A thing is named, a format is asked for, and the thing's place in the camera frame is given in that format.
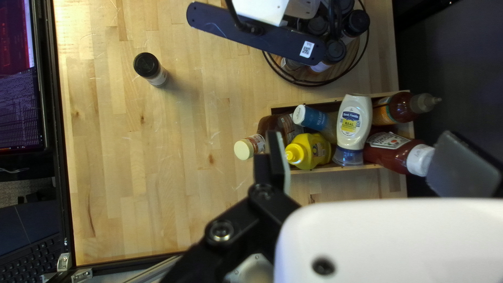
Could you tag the black frame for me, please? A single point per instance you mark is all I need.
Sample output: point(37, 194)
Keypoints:
point(55, 137)

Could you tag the brown sauce bottle, cream cap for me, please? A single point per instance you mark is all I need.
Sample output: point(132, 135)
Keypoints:
point(251, 147)

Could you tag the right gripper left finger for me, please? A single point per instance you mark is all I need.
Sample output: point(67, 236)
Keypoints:
point(243, 220)

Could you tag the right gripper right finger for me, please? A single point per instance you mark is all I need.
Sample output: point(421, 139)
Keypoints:
point(463, 169)

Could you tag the white mayonnaise squeeze bottle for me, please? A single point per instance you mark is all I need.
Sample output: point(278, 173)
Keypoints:
point(351, 118)

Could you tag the blue bottle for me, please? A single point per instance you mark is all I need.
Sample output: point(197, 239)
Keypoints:
point(314, 118)

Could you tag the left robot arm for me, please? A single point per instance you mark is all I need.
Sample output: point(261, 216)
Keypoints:
point(304, 7)

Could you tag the red ketchup bottle, white cap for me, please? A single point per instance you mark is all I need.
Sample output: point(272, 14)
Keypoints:
point(389, 153)

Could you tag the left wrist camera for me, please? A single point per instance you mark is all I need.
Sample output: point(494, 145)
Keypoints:
point(275, 41)

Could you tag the wooden box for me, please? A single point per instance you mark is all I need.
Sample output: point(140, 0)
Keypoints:
point(345, 180)

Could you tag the spice jar, black lid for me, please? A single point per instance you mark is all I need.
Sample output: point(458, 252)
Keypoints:
point(147, 65)
point(317, 25)
point(347, 4)
point(355, 21)
point(334, 51)

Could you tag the amber hot sauce bottle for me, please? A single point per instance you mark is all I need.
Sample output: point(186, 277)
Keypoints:
point(397, 108)

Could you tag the yellow mustard bottle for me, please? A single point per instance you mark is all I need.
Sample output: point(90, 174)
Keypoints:
point(310, 151)

